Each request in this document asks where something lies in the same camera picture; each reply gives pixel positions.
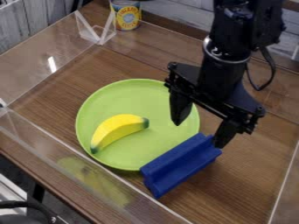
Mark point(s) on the clear acrylic enclosure wall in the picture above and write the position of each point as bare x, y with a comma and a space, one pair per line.
50, 74

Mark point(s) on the green round plate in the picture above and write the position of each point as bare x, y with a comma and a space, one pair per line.
144, 98

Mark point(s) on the yellow labelled tin can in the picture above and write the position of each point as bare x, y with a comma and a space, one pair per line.
128, 13

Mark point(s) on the yellow toy banana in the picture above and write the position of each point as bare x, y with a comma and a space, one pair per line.
116, 127

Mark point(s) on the blue plastic block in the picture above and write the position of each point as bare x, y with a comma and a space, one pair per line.
178, 164

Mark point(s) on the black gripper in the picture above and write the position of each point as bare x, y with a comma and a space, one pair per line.
214, 86

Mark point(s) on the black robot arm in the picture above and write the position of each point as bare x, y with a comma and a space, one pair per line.
246, 26

